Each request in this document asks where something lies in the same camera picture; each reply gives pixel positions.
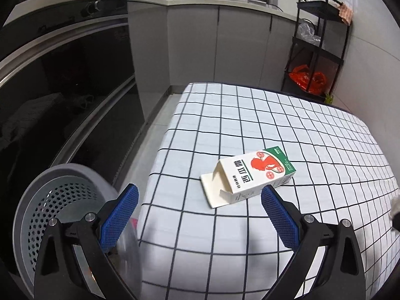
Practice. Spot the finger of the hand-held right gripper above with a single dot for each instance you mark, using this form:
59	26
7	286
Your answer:
397	218

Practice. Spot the black built-in oven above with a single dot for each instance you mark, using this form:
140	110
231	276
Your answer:
62	78

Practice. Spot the white black grid tablecloth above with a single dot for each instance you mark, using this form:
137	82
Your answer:
250	115

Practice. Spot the small green plant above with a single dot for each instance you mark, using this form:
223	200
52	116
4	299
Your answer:
329	99

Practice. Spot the checked orange cloth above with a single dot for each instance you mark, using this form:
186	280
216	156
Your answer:
345	14

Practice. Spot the white and green carton box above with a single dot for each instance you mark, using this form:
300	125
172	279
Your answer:
250	175

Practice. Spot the black metal shelf rack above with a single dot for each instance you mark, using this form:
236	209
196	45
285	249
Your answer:
315	6

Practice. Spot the grey kitchen cabinet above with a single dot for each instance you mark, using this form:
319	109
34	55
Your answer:
193	43

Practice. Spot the red plastic bag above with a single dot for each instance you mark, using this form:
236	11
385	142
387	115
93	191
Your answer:
304	78

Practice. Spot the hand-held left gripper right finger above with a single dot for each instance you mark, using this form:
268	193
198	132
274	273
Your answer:
279	215

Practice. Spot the clear plastic bag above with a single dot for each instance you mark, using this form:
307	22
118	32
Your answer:
307	32

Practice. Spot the grey perforated plastic basket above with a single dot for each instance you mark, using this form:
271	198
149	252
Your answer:
47	200

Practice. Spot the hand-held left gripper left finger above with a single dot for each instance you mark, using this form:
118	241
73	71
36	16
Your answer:
120	215

